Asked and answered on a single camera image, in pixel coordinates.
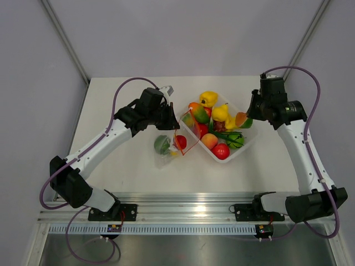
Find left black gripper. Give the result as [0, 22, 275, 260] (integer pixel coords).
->
[148, 103, 180, 131]

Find watermelon slice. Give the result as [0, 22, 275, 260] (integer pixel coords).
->
[235, 112, 253, 129]

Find green pepper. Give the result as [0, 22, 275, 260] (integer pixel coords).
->
[154, 135, 171, 155]

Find clear zip bag orange zipper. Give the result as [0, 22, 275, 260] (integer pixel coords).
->
[153, 108, 201, 168]

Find orange green mango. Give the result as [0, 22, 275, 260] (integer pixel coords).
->
[188, 102, 210, 124]

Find red tomato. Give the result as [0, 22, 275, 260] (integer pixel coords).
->
[211, 143, 230, 160]

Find peach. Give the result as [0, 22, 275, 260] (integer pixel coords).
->
[201, 133, 218, 150]

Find red strawberry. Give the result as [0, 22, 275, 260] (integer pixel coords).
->
[174, 135, 187, 150]

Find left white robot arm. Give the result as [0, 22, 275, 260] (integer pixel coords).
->
[49, 86, 180, 221]

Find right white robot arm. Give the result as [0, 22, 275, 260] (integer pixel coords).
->
[247, 75, 348, 223]

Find white plastic basket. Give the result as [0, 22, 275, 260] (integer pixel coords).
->
[181, 91, 258, 163]

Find green chives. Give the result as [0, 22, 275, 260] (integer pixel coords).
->
[209, 119, 237, 141]

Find purple grapes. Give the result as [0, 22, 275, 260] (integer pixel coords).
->
[212, 120, 227, 132]

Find red apple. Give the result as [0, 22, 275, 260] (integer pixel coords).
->
[198, 123, 209, 139]

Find yellow bell pepper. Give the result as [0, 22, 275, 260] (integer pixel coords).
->
[199, 91, 219, 108]

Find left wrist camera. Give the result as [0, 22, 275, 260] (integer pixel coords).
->
[159, 85, 174, 98]

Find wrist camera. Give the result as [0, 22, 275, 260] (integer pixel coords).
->
[159, 85, 174, 98]
[260, 73, 278, 80]

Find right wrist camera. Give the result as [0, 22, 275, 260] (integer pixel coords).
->
[260, 73, 278, 80]

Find aluminium rail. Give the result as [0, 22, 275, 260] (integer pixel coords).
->
[37, 192, 338, 224]

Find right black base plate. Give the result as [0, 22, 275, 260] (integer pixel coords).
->
[229, 203, 285, 222]

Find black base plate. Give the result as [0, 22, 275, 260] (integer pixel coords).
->
[229, 203, 285, 222]
[88, 203, 138, 222]

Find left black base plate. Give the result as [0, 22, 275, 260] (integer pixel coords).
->
[88, 203, 138, 222]

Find white slotted cable duct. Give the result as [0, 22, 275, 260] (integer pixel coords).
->
[49, 223, 256, 236]

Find right frame post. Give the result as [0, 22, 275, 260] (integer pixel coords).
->
[288, 0, 333, 67]

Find frame post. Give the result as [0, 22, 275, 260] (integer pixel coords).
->
[39, 0, 90, 87]
[288, 0, 333, 67]

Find left frame post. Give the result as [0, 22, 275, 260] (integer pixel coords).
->
[39, 0, 90, 87]

